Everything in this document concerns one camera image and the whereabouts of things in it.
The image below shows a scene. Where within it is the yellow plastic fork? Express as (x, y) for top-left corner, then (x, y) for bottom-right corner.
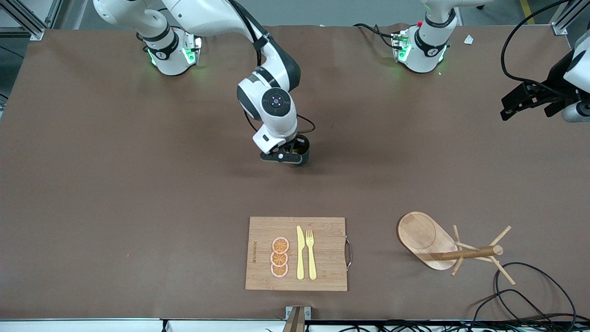
(306, 230), (318, 280)

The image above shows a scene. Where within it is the teal cup with tan inside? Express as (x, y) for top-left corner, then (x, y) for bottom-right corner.
(295, 136), (311, 167)

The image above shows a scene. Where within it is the bamboo cutting board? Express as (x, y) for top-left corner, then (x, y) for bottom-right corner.
(245, 217), (348, 292)

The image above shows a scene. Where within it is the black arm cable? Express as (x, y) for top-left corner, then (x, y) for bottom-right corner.
(228, 0), (317, 135)
(501, 0), (577, 100)

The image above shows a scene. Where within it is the brown table cover sheet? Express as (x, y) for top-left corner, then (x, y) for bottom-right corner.
(0, 24), (590, 321)

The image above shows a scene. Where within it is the yellow plastic knife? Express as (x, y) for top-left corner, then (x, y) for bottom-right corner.
(296, 225), (306, 280)

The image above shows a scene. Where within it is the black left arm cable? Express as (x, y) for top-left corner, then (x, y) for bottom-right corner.
(501, 0), (577, 100)

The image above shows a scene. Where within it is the black left base cable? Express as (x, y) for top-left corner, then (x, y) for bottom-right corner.
(354, 23), (398, 49)

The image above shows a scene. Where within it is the wooden mug rack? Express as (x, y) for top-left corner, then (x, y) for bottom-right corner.
(397, 211), (517, 285)

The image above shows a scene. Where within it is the black looped cable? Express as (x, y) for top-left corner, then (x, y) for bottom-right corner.
(493, 262), (577, 326)
(470, 290), (554, 330)

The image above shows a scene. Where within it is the aluminium frame post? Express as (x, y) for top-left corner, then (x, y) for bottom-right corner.
(551, 0), (590, 35)
(0, 0), (47, 41)

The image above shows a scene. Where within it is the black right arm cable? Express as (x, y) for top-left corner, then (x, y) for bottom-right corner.
(228, 0), (317, 135)

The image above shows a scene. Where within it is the white table edge rail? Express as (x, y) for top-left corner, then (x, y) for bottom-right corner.
(0, 318), (590, 332)

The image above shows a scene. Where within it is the grey metal bracket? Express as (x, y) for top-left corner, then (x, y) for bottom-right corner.
(286, 306), (312, 332)

